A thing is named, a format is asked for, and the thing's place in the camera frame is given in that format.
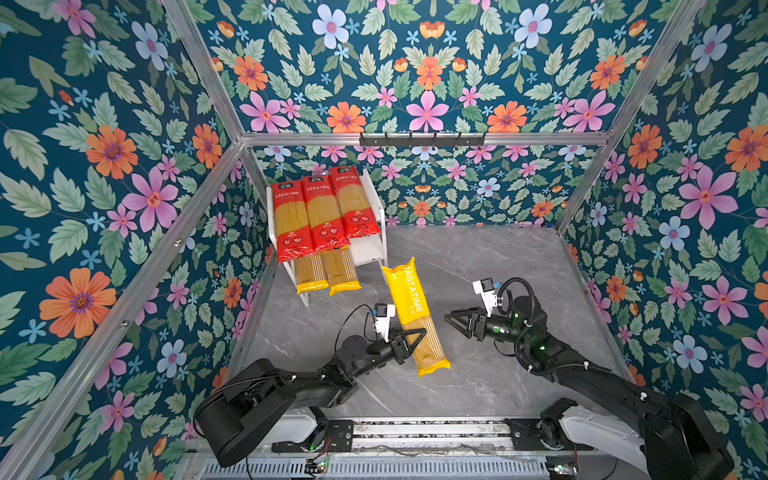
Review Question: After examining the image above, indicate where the black wall hook rail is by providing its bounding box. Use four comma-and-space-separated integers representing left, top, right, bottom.
358, 132, 486, 149

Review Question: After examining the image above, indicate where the yellow pasta bag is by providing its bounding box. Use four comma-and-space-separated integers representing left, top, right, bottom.
382, 258, 452, 377
294, 254, 329, 295
321, 247, 361, 297

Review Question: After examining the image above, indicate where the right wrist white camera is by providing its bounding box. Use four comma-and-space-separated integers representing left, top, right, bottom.
472, 278, 499, 317

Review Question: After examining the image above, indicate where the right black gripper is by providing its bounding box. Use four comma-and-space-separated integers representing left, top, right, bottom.
445, 305, 531, 351

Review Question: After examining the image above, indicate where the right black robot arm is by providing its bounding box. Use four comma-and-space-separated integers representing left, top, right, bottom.
444, 277, 735, 479

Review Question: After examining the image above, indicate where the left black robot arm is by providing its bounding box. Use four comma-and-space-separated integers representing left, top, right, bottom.
193, 328, 427, 467

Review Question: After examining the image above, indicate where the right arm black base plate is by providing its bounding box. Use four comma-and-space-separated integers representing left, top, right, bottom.
503, 418, 593, 452

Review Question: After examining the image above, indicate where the red spaghetti bag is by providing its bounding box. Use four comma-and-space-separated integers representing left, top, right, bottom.
272, 181, 315, 263
302, 176, 350, 252
330, 167, 381, 239

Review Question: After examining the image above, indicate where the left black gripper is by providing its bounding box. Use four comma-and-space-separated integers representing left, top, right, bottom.
351, 325, 427, 383

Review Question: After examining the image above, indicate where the wrist white camera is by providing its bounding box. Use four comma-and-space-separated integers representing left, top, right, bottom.
472, 278, 499, 317
373, 303, 396, 342

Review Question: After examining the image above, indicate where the aluminium front rail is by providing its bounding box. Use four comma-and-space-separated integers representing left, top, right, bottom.
185, 416, 685, 458

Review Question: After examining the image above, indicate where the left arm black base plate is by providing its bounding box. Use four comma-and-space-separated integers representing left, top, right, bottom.
270, 419, 355, 454

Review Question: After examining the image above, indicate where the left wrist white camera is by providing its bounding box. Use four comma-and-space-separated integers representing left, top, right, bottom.
373, 303, 396, 342

